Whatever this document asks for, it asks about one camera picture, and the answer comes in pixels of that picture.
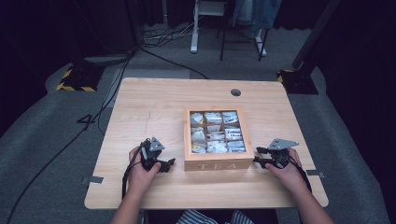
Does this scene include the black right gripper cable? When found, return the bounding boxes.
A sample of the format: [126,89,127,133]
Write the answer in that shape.
[288,155,313,194]

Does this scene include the black yellow striped stand base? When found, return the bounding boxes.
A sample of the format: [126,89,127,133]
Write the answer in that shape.
[55,63,106,93]
[276,68,319,95]

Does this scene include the bundle of floor cables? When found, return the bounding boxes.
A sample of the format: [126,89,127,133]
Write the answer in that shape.
[139,21,195,49]

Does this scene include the group of tea bags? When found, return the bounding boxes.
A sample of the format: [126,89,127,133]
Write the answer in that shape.
[190,110,247,154]

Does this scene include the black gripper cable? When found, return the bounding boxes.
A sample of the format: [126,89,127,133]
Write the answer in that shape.
[288,155,313,194]
[121,139,151,200]

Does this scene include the person's left hand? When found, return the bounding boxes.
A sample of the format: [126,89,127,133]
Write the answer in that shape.
[127,146,163,195]

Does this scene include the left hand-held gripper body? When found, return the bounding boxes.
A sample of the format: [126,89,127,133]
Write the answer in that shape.
[139,136,166,172]

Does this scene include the hanging blue clothes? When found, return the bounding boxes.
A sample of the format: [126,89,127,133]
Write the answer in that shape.
[232,0,283,40]

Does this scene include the person's right hand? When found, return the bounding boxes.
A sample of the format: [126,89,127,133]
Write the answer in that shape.
[264,147,308,196]

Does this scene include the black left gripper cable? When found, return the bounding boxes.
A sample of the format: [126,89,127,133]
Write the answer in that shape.
[121,139,151,200]

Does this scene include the white desk leg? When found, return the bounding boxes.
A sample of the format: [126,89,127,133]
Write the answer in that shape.
[254,35,268,58]
[190,0,201,55]

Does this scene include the wooden tea box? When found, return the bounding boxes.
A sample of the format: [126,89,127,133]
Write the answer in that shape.
[182,106,256,173]

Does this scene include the dark slanted stand pole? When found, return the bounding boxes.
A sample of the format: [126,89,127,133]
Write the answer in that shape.
[290,0,342,71]

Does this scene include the black stool frame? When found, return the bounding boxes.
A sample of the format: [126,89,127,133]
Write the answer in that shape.
[219,24,271,63]

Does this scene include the long black floor cable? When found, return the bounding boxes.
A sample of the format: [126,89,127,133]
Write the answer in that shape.
[5,46,139,224]

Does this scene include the person's striped clothing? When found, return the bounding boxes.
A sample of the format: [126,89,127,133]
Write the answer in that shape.
[175,208,255,224]

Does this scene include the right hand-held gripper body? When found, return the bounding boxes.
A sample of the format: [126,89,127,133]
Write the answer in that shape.
[263,137,300,170]

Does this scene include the grey tape strip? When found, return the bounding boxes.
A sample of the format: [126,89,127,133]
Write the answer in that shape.
[81,175,105,186]
[305,169,326,179]

